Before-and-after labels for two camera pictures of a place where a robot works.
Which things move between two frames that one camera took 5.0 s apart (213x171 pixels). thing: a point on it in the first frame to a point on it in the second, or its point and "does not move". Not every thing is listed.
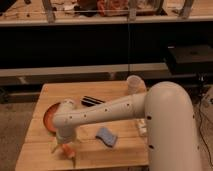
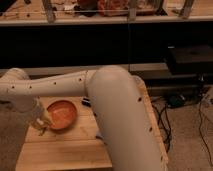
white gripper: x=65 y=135 to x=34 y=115
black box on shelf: x=188 y=59 does not move
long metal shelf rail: x=79 y=73 does not move
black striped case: x=89 y=101 does not move
